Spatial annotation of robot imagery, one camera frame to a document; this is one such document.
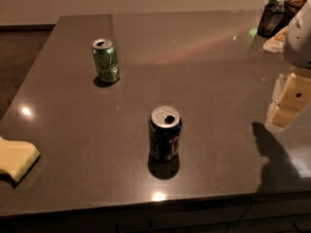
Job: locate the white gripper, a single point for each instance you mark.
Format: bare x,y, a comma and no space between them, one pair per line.
298,42

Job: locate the green soda can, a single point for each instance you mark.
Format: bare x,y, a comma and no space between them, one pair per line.
106,60

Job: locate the blue pepsi can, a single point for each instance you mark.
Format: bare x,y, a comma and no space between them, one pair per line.
165,127

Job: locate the white snack packet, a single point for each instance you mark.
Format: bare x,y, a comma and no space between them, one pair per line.
276,43

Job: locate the black mesh cup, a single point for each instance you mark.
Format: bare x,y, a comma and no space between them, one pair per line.
273,19

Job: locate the yellow sponge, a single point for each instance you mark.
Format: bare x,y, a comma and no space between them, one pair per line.
16,158

